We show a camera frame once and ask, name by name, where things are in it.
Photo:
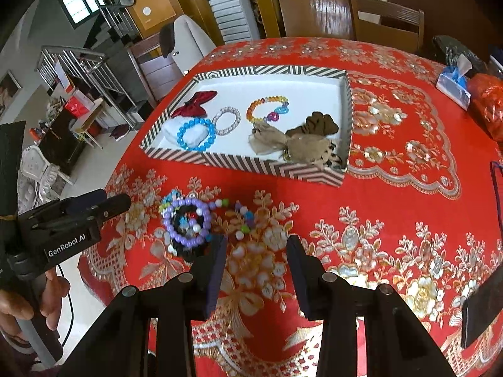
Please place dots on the dark cloth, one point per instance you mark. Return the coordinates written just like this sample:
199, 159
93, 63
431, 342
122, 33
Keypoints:
168, 39

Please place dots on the window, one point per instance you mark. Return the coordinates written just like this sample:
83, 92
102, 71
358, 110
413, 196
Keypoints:
78, 4

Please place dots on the glossy solid-back wooden chair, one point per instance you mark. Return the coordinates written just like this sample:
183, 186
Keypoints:
314, 15

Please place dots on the red bag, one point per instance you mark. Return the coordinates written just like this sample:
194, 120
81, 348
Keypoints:
74, 106

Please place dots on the slatted dark wooden chair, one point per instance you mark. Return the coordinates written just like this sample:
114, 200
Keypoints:
385, 8

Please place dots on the striped jewelry box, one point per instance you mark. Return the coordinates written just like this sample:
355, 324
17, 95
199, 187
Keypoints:
251, 165

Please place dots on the black smartphone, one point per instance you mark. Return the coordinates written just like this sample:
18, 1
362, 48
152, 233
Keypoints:
479, 314

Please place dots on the white ornate chair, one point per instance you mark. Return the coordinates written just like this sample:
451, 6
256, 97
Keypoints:
35, 161

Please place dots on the red hair bow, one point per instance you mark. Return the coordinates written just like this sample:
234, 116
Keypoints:
194, 104

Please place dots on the orange plastic bag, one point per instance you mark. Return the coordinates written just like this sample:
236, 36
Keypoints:
489, 102

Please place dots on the white louvered panel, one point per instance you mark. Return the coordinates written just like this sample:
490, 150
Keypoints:
228, 4

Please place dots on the beige sheer hair bow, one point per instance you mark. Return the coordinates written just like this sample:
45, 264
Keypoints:
267, 139

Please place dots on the black scrunchie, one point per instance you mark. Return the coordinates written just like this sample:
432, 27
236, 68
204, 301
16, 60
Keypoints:
188, 249

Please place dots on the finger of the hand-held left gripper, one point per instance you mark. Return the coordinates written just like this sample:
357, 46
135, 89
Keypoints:
90, 200
116, 206

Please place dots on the leopard print scrunchie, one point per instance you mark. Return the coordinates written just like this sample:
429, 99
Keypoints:
334, 159

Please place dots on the metal stair railing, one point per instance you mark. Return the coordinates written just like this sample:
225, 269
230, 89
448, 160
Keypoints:
98, 74

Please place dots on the round dark brown board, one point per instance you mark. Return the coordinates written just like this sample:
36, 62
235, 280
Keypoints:
452, 8

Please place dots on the black cabinet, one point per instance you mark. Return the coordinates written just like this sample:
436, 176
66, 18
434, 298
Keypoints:
59, 141

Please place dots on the framed wall picture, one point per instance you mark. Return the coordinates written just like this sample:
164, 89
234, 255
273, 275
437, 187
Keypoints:
8, 90

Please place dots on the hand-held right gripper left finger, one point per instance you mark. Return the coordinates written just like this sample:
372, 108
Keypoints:
214, 275

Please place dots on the black plastic bag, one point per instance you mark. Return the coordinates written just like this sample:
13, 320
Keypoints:
444, 47

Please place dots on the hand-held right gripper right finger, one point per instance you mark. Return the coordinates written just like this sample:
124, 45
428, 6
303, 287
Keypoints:
298, 275

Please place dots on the person's left hand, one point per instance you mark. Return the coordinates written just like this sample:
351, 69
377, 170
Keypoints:
55, 290

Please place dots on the taupe fabric hair bow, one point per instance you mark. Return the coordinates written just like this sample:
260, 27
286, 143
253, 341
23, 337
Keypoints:
306, 147

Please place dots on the blue tissue pack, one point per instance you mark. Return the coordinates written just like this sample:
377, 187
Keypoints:
452, 86

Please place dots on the white cloth piece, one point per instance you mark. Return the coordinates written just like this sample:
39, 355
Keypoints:
188, 135

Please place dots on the brown scrunchie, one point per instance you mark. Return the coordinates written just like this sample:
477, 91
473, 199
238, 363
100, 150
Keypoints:
318, 123

